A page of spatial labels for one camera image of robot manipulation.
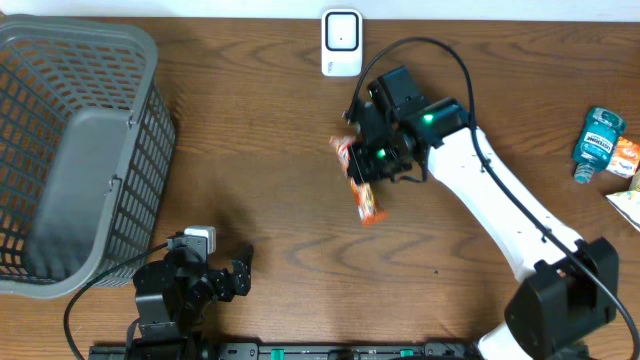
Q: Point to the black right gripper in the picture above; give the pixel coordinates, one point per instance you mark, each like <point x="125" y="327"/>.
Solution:
<point x="360" y="165"/>

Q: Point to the yellow snack bag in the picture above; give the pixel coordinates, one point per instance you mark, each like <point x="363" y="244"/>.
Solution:
<point x="627" y="202"/>

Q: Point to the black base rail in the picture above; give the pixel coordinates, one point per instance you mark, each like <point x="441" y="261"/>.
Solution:
<point x="253" y="351"/>

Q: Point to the dark grey plastic basket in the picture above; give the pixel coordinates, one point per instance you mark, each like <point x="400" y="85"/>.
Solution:
<point x="86" y="147"/>

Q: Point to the blue liquid bottle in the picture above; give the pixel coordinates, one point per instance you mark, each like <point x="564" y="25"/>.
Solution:
<point x="597" y="143"/>

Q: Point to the white barcode scanner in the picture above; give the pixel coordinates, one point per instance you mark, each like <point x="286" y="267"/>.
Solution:
<point x="341" y="43"/>

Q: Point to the small orange snack packet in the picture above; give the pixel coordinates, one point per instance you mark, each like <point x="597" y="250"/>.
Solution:
<point x="625" y="159"/>

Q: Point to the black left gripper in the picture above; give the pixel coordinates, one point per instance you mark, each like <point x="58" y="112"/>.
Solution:
<point x="223" y="288"/>

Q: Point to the orange Top chocolate bar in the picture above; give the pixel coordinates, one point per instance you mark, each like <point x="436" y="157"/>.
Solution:
<point x="369" y="209"/>

